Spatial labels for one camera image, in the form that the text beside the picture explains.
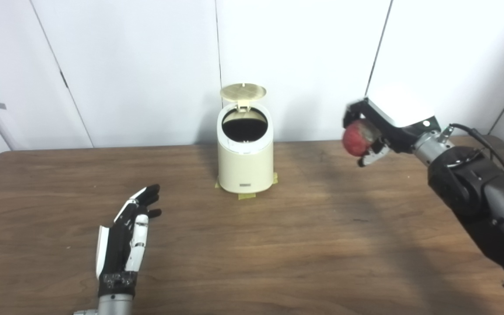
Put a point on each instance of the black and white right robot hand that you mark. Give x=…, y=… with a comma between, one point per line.
x=398, y=118

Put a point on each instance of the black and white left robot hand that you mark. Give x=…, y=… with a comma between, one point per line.
x=118, y=249

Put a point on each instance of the red apple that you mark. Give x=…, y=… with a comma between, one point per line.
x=356, y=139

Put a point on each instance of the cream-colored bin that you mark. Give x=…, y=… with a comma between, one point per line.
x=245, y=168

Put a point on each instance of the cream round bin lid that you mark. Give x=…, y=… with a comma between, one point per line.
x=243, y=92

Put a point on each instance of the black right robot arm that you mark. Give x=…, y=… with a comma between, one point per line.
x=484, y=197

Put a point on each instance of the black wall panel hinge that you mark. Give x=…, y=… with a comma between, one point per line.
x=64, y=80

